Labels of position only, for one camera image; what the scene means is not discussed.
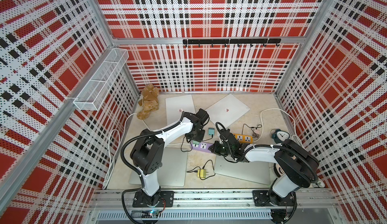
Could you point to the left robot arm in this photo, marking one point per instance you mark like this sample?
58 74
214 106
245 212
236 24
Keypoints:
143 153

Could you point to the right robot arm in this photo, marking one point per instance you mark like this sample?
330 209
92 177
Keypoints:
298 165

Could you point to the silver laptop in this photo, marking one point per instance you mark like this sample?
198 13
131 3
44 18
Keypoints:
173 170
257 172

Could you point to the white laptop right back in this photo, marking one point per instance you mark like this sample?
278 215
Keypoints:
227 111

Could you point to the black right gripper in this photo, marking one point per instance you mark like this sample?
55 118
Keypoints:
214 147

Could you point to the yellow power strip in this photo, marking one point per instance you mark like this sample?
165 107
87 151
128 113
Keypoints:
248 139

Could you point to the brown teddy bear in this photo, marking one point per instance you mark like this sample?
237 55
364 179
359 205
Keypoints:
149 101

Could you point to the silver laptop front left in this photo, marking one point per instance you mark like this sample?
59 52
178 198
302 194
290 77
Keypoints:
173 170

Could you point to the white laptop left back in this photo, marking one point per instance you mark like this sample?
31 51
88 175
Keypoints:
176 105

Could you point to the teal alarm clock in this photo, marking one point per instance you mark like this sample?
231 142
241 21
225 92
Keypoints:
280 136

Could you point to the purple power strip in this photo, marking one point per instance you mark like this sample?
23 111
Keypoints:
203 147

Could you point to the black hook rail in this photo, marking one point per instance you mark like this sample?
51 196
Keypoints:
262 41

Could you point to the black charger cable yellow adapter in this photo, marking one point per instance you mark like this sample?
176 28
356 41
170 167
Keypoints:
208 166

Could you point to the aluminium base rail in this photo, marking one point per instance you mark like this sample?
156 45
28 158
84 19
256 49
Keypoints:
215 206

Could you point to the black charger cable pink adapter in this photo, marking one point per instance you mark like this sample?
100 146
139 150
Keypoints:
252 128

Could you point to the pink pig plush toy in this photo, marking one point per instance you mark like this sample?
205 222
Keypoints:
278 170

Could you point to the white laptop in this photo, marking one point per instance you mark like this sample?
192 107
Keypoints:
176 105
227 111

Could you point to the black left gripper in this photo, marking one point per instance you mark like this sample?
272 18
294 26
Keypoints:
199 138

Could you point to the silver laptop front right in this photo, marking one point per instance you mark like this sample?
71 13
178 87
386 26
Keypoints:
257 172

